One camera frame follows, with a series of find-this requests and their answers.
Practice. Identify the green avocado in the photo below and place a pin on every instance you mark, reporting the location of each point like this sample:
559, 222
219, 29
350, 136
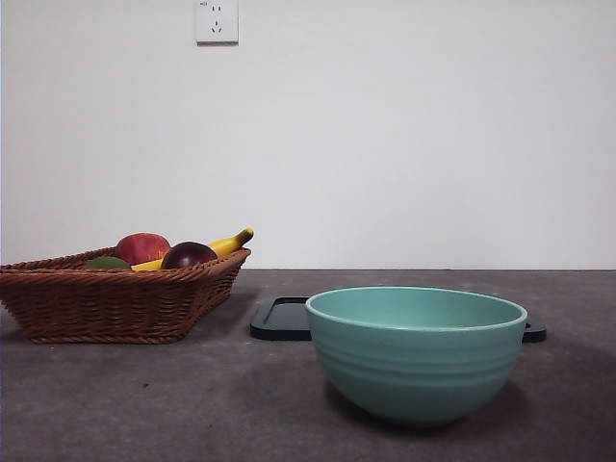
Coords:
107, 263

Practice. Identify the yellow banana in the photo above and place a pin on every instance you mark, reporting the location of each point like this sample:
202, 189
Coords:
226, 245

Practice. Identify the brown wicker basket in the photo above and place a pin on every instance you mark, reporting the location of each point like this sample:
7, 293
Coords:
110, 303

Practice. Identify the white wall socket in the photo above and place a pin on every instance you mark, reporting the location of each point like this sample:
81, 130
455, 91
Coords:
216, 24

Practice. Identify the black rectangular tray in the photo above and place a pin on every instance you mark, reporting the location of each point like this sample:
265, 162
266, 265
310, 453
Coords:
279, 323

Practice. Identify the teal ribbed bowl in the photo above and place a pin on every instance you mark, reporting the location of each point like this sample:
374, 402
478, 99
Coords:
414, 366

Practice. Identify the red peach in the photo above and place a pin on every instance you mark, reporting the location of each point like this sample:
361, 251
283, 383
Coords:
142, 246

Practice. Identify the dark purple round fruit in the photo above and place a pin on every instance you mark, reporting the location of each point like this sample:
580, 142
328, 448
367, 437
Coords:
187, 255

